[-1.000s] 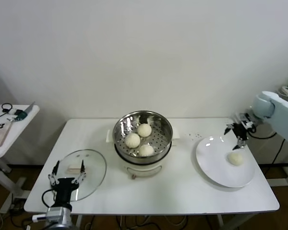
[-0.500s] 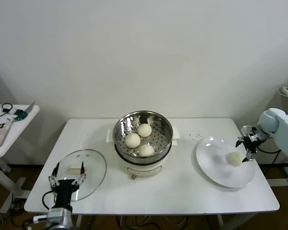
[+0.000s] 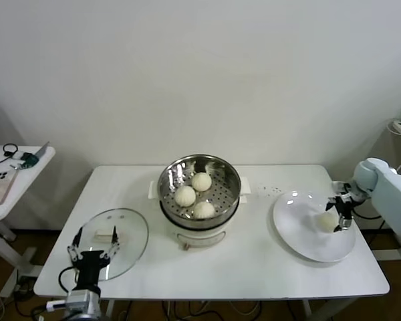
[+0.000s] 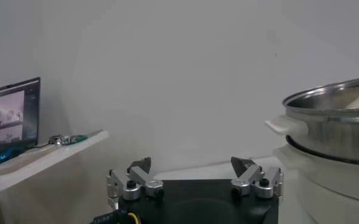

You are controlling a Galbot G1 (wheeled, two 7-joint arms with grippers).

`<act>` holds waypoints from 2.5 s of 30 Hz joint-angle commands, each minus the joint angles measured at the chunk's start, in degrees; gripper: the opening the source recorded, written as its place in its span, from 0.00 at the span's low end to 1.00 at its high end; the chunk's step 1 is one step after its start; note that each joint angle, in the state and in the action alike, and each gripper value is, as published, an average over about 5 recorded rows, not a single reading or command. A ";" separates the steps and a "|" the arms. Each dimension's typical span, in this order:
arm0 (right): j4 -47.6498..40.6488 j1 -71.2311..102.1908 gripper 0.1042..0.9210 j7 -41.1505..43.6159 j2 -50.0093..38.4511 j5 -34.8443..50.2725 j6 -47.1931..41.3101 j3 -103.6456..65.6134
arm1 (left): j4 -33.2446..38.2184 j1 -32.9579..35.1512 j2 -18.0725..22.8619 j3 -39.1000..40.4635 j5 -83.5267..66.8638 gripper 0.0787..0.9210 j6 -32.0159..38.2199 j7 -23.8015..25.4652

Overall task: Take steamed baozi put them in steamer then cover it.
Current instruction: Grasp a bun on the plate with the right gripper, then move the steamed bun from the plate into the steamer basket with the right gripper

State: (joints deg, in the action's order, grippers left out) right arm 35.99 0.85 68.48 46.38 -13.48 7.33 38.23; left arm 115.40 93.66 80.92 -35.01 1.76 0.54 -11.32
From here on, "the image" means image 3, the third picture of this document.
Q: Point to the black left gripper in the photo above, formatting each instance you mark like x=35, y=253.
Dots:
x=88, y=267

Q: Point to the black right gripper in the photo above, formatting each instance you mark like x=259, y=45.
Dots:
x=345, y=206

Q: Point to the white steamed baozi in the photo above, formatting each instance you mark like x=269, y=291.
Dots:
x=204, y=210
x=200, y=181
x=185, y=196
x=325, y=222

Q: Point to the round glass pot lid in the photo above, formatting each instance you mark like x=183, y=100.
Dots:
x=132, y=234

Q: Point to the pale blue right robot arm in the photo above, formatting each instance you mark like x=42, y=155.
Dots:
x=391, y=197

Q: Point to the perforated steel steamer basket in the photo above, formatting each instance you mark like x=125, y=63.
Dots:
x=224, y=200

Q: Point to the large white plate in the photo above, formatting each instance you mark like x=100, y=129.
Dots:
x=294, y=234

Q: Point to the white side table with clutter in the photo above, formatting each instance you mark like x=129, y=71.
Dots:
x=30, y=177

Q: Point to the small green device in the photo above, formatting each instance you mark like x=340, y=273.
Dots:
x=30, y=158

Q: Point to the white electric cooker pot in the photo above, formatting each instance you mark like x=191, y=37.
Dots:
x=200, y=238

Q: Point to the grey laptop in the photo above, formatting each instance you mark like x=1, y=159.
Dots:
x=41, y=150

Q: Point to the small white charger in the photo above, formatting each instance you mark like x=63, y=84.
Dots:
x=17, y=156

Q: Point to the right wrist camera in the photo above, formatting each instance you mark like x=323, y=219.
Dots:
x=341, y=188

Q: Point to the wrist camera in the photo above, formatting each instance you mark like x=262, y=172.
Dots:
x=78, y=297
x=341, y=188

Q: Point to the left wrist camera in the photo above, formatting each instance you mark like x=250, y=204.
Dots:
x=78, y=297

